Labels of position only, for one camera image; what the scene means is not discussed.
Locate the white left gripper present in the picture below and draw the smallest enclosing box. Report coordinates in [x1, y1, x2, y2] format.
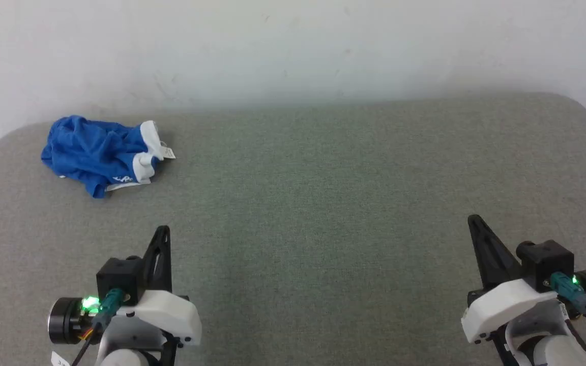
[101, 226, 202, 351]

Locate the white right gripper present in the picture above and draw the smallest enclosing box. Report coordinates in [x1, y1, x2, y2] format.
[461, 214, 559, 345]

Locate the blue and white garment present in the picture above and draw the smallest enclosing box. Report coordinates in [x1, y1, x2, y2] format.
[41, 115, 177, 199]

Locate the grey-green fabric sofa cushion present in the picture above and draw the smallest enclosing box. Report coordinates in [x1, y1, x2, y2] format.
[0, 91, 586, 366]

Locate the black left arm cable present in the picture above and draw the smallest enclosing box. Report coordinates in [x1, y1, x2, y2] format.
[71, 288, 127, 366]

